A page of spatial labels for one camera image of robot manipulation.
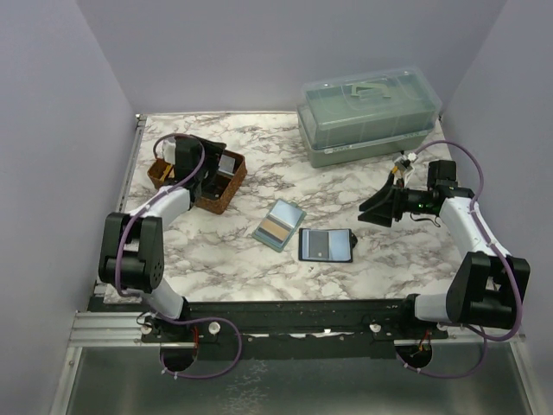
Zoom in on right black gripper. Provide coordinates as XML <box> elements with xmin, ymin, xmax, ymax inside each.
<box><xmin>359</xmin><ymin>175</ymin><xmax>435</xmax><ymax>227</ymax></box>

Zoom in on aluminium frame rail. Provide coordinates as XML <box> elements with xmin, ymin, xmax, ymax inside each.
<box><xmin>94</xmin><ymin>114</ymin><xmax>148</xmax><ymax>305</ymax></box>

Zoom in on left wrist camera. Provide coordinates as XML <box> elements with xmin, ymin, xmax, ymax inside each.
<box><xmin>161</xmin><ymin>137</ymin><xmax>176</xmax><ymax>165</ymax></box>

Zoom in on yellow handled pliers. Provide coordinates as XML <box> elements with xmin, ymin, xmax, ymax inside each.
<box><xmin>392</xmin><ymin>170</ymin><xmax>410</xmax><ymax>188</ymax></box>

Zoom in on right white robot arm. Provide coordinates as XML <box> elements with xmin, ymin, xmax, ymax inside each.
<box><xmin>358</xmin><ymin>160</ymin><xmax>531</xmax><ymax>339</ymax></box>

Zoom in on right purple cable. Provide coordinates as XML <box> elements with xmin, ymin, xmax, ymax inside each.
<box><xmin>397</xmin><ymin>140</ymin><xmax>528</xmax><ymax>380</ymax></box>

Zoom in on gold cards in basket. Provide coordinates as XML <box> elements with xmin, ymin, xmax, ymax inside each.
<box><xmin>160</xmin><ymin>165</ymin><xmax>175</xmax><ymax>182</ymax></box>

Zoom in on black leather card holder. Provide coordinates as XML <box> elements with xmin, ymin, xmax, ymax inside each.
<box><xmin>298</xmin><ymin>228</ymin><xmax>358</xmax><ymax>263</ymax></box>

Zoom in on purple cable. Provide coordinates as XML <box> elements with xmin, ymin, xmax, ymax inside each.
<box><xmin>397</xmin><ymin>140</ymin><xmax>528</xmax><ymax>380</ymax></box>
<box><xmin>114</xmin><ymin>134</ymin><xmax>243</xmax><ymax>381</ymax></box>

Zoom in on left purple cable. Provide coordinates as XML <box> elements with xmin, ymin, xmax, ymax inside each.
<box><xmin>114</xmin><ymin>134</ymin><xmax>243</xmax><ymax>381</ymax></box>

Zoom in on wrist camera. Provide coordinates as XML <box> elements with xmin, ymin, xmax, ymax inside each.
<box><xmin>391</xmin><ymin>152</ymin><xmax>417</xmax><ymax>182</ymax></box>
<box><xmin>161</xmin><ymin>137</ymin><xmax>176</xmax><ymax>165</ymax></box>

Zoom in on brown woven divided basket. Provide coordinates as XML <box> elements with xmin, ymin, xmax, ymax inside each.
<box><xmin>147</xmin><ymin>150</ymin><xmax>247</xmax><ymax>214</ymax></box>

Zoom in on black metal base rail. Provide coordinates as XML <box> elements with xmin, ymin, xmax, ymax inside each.
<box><xmin>88</xmin><ymin>297</ymin><xmax>448</xmax><ymax>364</ymax></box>

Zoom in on green plastic storage box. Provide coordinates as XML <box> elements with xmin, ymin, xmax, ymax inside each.
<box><xmin>296</xmin><ymin>67</ymin><xmax>442</xmax><ymax>168</ymax></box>

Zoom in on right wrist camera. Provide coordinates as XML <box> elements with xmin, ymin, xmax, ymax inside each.
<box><xmin>391</xmin><ymin>152</ymin><xmax>417</xmax><ymax>182</ymax></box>

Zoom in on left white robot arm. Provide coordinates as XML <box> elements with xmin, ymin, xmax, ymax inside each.
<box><xmin>99</xmin><ymin>134</ymin><xmax>226</xmax><ymax>342</ymax></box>

